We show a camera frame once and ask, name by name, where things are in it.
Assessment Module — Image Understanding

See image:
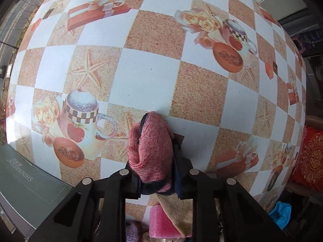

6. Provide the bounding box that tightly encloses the blue plastic cover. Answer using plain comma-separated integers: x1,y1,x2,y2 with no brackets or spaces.
268,201,292,230

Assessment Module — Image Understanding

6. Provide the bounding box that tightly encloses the beige knitted cloth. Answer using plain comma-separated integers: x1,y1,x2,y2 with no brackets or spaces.
155,193,193,237

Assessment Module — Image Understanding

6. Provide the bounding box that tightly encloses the pink knitted sock roll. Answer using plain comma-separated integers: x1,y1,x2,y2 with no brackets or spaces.
128,112,174,194

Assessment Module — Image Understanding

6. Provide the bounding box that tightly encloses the grey-green storage box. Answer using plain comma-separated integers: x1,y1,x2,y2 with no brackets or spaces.
1,144,80,241

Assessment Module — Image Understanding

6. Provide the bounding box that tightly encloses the purple knitted hat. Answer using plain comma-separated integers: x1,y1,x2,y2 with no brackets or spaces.
125,221,142,242

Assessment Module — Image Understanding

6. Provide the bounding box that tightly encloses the red embroidered cushion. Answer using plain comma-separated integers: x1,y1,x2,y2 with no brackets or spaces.
290,125,323,194

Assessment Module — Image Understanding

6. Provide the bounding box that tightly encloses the pink sponge block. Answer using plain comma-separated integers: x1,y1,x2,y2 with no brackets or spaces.
149,205,192,239

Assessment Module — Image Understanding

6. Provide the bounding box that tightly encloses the checkered patterned tablecloth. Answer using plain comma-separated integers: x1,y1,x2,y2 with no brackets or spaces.
5,0,308,242

